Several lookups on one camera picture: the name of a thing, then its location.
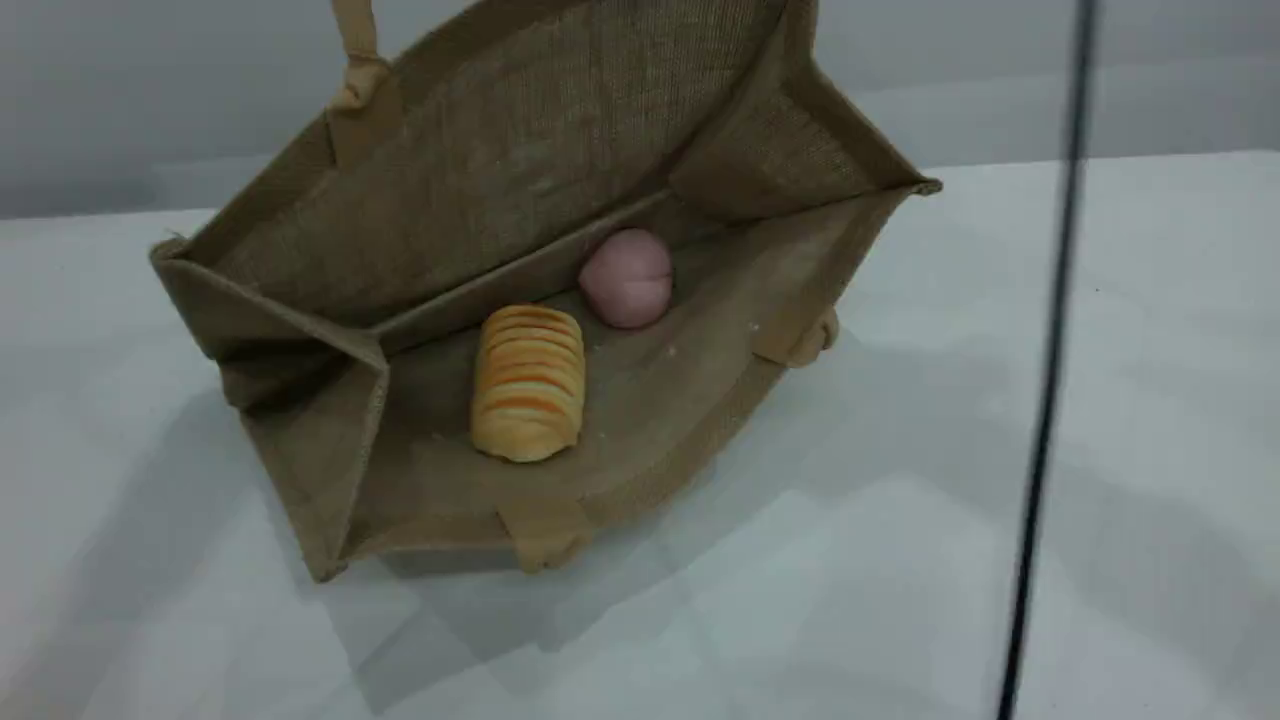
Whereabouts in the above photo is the pink toy peach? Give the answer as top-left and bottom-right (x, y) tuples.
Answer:
(578, 228), (675, 330)

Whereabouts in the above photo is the brown jute tote bag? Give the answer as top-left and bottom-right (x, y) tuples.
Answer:
(148, 0), (943, 583)

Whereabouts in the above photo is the long ridged toy bread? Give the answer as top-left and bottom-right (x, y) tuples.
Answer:
(470, 304), (587, 464)

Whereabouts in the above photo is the black cable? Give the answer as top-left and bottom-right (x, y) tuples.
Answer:
(998, 0), (1103, 720)

